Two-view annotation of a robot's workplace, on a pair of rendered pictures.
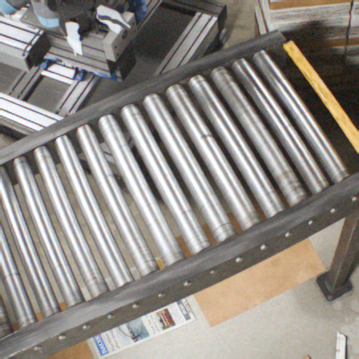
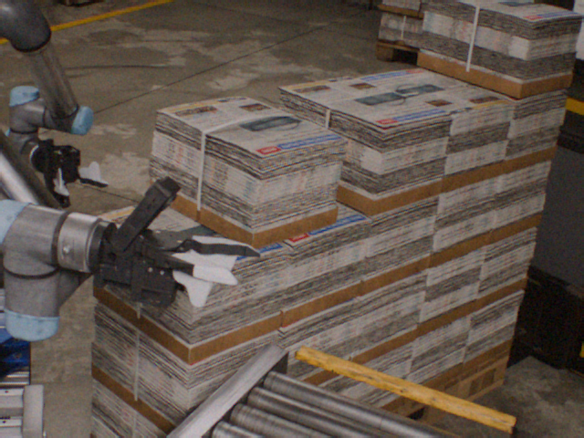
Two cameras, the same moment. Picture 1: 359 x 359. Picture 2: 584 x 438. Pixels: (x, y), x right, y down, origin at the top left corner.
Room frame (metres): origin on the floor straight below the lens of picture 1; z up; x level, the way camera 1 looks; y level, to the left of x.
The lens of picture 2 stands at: (0.14, 0.96, 1.80)
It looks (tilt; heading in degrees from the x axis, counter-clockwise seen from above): 24 degrees down; 309
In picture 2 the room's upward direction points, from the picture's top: 7 degrees clockwise
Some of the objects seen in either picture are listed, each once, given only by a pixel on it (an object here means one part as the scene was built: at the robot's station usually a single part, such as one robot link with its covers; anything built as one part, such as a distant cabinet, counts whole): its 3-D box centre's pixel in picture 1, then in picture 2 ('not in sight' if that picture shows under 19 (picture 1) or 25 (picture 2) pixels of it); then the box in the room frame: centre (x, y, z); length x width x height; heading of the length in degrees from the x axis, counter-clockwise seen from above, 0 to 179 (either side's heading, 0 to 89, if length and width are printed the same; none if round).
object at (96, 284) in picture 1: (67, 220); not in sight; (0.75, 0.31, 0.77); 0.47 x 0.05 x 0.05; 16
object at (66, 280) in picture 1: (46, 231); not in sight; (0.73, 0.37, 0.77); 0.47 x 0.05 x 0.05; 16
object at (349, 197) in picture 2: not in sight; (355, 173); (1.61, -1.10, 0.86); 0.38 x 0.29 x 0.04; 177
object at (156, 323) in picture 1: (131, 307); not in sight; (0.76, 0.28, 0.00); 0.37 x 0.28 x 0.01; 106
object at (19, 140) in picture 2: not in sight; (24, 144); (2.21, -0.45, 0.88); 0.11 x 0.08 x 0.09; 176
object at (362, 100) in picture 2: not in sight; (364, 99); (1.62, -1.10, 1.06); 0.37 x 0.29 x 0.01; 177
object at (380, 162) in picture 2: not in sight; (359, 143); (1.61, -1.10, 0.95); 0.38 x 0.29 x 0.23; 177
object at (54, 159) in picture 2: not in sight; (57, 162); (2.05, -0.44, 0.88); 0.12 x 0.08 x 0.09; 176
